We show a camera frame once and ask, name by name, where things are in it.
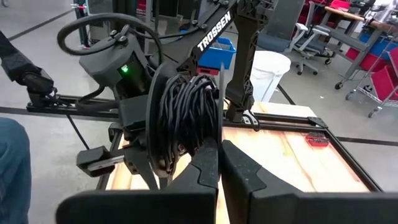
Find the wooden top work table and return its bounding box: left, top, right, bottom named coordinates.
left=323, top=6, right=398, bottom=91

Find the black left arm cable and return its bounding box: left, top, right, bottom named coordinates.
left=57, top=12, right=164, bottom=113

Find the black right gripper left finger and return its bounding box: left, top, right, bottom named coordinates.
left=55, top=138, right=220, bottom=224

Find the white plastic bin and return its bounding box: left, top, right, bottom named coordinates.
left=250, top=50, right=292, bottom=103

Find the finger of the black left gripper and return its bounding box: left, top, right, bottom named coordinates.
left=124, top=146, right=160, bottom=191

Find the red floor crate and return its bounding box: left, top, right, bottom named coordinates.
left=345, top=46, right=389, bottom=73

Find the blue plastic crate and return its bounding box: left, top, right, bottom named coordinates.
left=197, top=37, right=237, bottom=71

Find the black cord spool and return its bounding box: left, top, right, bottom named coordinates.
left=146, top=62, right=225, bottom=180

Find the blue floor crate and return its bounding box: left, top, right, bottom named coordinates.
left=359, top=32, right=398, bottom=60

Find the person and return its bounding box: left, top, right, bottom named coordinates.
left=0, top=117, right=32, bottom=224

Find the red wire cart bin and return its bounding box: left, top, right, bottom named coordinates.
left=371, top=65, right=398, bottom=101

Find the small red ridged block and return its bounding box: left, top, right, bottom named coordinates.
left=305, top=131, right=330, bottom=147

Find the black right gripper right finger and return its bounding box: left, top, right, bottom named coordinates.
left=220, top=140, right=398, bottom=224

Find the grey office chair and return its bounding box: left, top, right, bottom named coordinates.
left=256, top=0, right=332, bottom=76

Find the red tilted shelf bin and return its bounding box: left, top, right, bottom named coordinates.
left=329, top=0, right=351, bottom=10

